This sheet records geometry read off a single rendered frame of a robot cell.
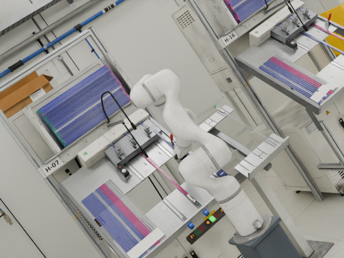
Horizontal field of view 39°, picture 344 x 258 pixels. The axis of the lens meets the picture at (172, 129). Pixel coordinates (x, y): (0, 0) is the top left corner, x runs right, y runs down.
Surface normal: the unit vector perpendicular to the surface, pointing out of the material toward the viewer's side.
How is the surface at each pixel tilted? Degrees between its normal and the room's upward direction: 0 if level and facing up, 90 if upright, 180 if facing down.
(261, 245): 90
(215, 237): 90
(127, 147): 48
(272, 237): 90
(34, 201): 90
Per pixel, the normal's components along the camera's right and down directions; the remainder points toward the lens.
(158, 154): -0.11, -0.61
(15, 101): 0.29, -0.24
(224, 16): -0.75, 0.58
